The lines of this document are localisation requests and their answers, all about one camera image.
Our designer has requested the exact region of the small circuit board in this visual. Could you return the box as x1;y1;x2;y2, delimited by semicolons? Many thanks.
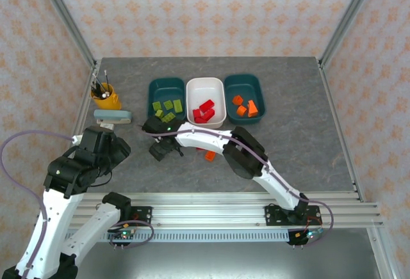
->
113;230;135;241
295;227;324;241

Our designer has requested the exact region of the teal plastic container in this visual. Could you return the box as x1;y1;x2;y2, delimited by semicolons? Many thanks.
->
146;77;186;123
224;74;267;124

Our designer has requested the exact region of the light blue stapler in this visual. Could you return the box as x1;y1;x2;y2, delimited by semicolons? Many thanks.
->
94;109;133;125

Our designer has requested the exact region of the aluminium table side rail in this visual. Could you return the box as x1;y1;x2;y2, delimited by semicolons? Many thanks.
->
317;58;365;203
70;61;101;139

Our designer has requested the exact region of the aluminium frame post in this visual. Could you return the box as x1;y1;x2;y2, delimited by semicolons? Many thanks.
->
34;0;98;66
319;0;379;66

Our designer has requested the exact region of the purple cable loop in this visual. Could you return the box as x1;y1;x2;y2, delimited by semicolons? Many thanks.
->
107;220;154;250

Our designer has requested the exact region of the yellow pen cup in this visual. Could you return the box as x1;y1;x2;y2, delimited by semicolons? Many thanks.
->
90;82;123;111

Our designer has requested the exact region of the aluminium mounting rail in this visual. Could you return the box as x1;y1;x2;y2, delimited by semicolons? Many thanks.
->
72;191;384;229

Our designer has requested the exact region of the white plastic container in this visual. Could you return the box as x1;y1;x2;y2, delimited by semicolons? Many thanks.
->
185;77;227;129

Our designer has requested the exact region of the grey slotted cable tray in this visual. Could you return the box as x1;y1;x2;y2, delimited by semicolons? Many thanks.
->
65;230;290;244

